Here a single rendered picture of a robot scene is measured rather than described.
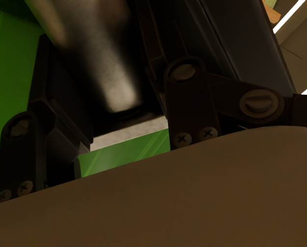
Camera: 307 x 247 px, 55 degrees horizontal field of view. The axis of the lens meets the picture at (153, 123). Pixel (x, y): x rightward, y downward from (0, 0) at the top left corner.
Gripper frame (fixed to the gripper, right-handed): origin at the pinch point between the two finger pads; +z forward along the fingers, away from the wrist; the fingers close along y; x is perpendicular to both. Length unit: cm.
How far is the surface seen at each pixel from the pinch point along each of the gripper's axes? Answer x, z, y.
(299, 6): -351, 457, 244
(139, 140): -7.2, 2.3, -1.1
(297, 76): -479, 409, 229
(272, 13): -162, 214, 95
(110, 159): -8.1, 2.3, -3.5
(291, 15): -365, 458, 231
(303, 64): -469, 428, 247
